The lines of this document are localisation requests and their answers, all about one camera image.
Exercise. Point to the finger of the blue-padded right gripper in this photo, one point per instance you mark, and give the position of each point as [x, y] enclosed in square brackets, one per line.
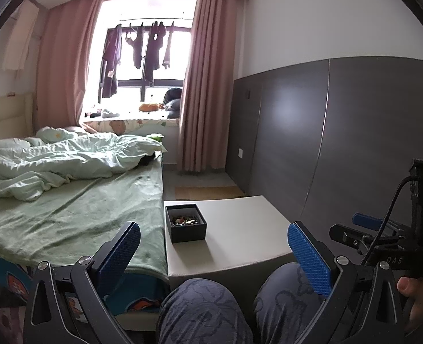
[366, 221]
[349, 237]

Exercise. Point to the person's right hand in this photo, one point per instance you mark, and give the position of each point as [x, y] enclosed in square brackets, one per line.
[413, 289]

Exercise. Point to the white bedside table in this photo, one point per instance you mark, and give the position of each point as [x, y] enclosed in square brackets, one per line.
[245, 241]

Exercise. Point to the green bed sheet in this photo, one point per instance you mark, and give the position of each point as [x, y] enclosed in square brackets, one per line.
[75, 219]

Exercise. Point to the small green object on bed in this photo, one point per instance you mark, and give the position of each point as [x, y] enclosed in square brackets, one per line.
[158, 137]

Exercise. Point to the light green duvet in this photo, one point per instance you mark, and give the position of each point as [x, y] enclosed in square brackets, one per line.
[31, 166]

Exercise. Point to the pink left curtain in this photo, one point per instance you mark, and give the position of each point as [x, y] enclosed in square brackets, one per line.
[63, 63]

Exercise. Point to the black jewelry box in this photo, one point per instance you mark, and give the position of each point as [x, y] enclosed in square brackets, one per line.
[185, 234]

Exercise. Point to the jewelry pile in box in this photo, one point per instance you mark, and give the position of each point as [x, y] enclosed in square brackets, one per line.
[185, 221]

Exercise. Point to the dark cushions on sill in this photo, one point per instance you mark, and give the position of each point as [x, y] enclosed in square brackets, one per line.
[172, 103]

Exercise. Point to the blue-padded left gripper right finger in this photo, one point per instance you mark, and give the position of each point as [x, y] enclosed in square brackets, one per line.
[361, 303]

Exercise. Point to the person's right knee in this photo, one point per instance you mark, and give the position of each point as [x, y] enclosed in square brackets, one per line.
[285, 305]

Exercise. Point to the beige headboard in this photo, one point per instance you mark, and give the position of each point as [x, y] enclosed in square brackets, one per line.
[16, 116]

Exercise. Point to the bear-print window seat cushion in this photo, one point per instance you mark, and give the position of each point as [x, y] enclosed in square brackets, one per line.
[137, 126]

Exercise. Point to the pink curtain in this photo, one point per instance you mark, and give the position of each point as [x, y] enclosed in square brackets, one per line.
[63, 63]
[207, 91]

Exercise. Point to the person's knee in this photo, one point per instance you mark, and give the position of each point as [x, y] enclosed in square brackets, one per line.
[202, 311]
[285, 305]

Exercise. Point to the person's left knee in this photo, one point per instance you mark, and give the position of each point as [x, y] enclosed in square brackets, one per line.
[202, 311]

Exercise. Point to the hanging dark clothes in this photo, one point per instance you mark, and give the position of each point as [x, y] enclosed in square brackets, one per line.
[145, 42]

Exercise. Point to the pink pillow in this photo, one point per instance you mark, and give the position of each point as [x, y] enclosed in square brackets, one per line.
[76, 130]

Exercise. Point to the pink right curtain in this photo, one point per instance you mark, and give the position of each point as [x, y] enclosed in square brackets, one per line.
[207, 91]

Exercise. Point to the flattened cardboard on floor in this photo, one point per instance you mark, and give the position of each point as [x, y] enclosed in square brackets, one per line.
[208, 193]

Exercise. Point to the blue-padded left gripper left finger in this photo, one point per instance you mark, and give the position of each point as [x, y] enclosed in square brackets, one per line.
[66, 303]

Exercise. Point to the orange plush toy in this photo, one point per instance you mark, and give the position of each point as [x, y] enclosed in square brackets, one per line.
[150, 107]

